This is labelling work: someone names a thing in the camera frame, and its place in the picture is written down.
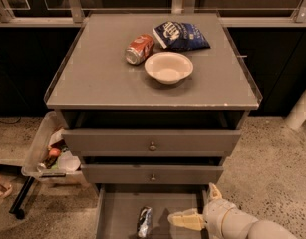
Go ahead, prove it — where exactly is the white pillar leg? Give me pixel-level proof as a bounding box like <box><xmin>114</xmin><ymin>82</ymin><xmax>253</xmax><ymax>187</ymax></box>
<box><xmin>285</xmin><ymin>89</ymin><xmax>306</xmax><ymax>130</ymax></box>

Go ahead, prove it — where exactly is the grey top drawer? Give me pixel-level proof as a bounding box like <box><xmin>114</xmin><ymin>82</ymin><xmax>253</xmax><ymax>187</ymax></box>
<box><xmin>61</xmin><ymin>109</ymin><xmax>246</xmax><ymax>157</ymax></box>

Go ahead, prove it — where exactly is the white cup in bin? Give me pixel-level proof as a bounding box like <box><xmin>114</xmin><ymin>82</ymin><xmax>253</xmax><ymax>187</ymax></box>
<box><xmin>58</xmin><ymin>151</ymin><xmax>81</xmax><ymax>172</ymax></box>

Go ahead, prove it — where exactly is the grey bottom drawer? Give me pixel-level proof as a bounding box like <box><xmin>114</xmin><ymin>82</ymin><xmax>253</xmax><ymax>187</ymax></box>
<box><xmin>96</xmin><ymin>184</ymin><xmax>208</xmax><ymax>239</ymax></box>

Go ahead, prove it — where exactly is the clear plastic bin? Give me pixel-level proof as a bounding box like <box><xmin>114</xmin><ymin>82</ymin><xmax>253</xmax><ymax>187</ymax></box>
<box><xmin>21</xmin><ymin>112</ymin><xmax>89</xmax><ymax>186</ymax></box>

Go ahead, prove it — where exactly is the grey drawer cabinet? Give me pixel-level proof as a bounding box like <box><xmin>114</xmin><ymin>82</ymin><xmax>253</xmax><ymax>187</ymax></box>
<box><xmin>43</xmin><ymin>12</ymin><xmax>263</xmax><ymax>239</ymax></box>

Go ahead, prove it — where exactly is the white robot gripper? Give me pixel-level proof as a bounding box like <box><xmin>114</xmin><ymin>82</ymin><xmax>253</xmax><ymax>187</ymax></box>
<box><xmin>167</xmin><ymin>183</ymin><xmax>258</xmax><ymax>239</ymax></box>

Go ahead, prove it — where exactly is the blue chip bag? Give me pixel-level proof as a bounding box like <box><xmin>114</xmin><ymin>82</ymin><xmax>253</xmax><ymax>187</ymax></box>
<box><xmin>153</xmin><ymin>21</ymin><xmax>210</xmax><ymax>51</ymax></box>

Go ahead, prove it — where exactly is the silver blue redbull can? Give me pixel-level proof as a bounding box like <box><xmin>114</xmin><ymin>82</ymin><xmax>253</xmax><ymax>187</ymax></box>
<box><xmin>137</xmin><ymin>206</ymin><xmax>153</xmax><ymax>239</ymax></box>

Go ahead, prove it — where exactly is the red soda can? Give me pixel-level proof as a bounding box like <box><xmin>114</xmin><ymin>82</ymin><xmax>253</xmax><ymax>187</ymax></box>
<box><xmin>125</xmin><ymin>34</ymin><xmax>154</xmax><ymax>65</ymax></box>

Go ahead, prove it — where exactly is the white paper bowl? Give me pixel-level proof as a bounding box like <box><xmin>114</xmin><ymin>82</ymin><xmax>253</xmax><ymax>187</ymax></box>
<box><xmin>145</xmin><ymin>52</ymin><xmax>193</xmax><ymax>85</ymax></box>

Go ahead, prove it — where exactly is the black wheeled stand leg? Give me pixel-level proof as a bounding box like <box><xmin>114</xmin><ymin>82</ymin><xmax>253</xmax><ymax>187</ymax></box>
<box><xmin>9</xmin><ymin>176</ymin><xmax>35</xmax><ymax>220</ymax></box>

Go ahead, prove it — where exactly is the grey drawer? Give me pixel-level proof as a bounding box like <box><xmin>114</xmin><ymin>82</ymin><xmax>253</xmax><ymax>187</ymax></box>
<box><xmin>61</xmin><ymin>109</ymin><xmax>246</xmax><ymax>157</ymax></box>
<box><xmin>82</xmin><ymin>157</ymin><xmax>223</xmax><ymax>184</ymax></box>
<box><xmin>96</xmin><ymin>184</ymin><xmax>208</xmax><ymax>239</ymax></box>

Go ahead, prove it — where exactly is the grey middle drawer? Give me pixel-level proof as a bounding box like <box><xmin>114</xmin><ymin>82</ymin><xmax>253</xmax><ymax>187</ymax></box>
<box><xmin>82</xmin><ymin>157</ymin><xmax>223</xmax><ymax>184</ymax></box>

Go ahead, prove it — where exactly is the red apple in bin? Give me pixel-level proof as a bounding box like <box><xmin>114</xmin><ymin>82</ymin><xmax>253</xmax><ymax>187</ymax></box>
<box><xmin>49</xmin><ymin>148</ymin><xmax>61</xmax><ymax>157</ymax></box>

